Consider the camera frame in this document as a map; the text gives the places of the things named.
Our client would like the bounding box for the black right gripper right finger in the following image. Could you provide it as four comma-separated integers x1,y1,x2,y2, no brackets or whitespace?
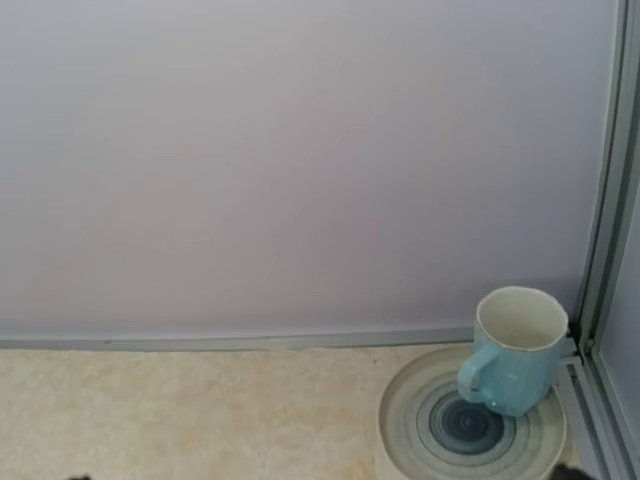
549,463,589,480

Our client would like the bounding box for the round swirl pattern plate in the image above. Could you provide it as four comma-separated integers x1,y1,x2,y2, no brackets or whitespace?
374,344,568,479

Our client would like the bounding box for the light blue ceramic mug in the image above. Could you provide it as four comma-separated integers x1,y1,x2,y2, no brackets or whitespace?
457,286,569,417

